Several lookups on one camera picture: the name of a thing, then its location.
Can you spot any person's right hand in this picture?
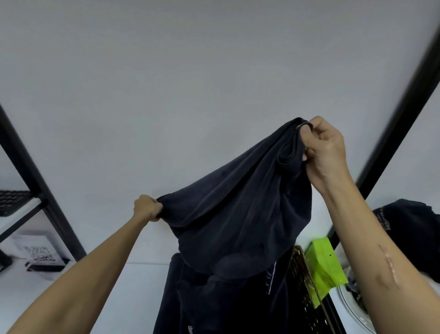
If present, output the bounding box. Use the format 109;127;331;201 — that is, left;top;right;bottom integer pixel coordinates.
302;116;355;194

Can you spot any person's left hand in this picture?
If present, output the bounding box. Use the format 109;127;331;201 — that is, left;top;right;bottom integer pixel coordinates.
133;195;163;223

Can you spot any dark navy garment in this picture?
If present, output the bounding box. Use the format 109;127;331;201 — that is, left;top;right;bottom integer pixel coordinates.
156;118;314;280

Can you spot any person's right forearm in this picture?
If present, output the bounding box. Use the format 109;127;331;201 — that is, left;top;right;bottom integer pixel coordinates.
311;175;440;334

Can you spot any person's left forearm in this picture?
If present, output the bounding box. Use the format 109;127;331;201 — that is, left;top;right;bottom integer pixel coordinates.
7;213;152;334

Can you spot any dark garment with white print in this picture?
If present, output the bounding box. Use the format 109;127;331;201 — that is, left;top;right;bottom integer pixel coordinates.
153;246;303;334

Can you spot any lime green plastic bag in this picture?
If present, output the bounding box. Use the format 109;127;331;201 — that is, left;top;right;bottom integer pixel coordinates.
305;237;349;308

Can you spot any black card stand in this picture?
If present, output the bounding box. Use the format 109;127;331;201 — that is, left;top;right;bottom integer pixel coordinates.
25;258;71;273

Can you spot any white code card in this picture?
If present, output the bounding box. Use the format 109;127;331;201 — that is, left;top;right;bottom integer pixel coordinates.
13;235;66;266

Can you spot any black cloth with print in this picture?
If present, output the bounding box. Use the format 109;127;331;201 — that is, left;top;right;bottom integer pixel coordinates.
372;199;440;284

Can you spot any black mesh shelf tray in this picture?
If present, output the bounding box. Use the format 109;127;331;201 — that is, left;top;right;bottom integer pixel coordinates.
0;190;34;217

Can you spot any dark woven basket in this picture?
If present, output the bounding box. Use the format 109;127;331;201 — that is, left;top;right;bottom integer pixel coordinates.
287;245;339;334

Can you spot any white round basin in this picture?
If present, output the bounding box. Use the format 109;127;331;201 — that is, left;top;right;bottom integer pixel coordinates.
337;267;377;334

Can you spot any black metal post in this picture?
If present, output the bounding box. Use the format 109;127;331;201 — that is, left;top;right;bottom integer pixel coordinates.
327;33;440;249

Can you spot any black metal shelf frame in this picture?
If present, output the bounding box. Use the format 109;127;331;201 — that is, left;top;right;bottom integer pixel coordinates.
0;103;87;262

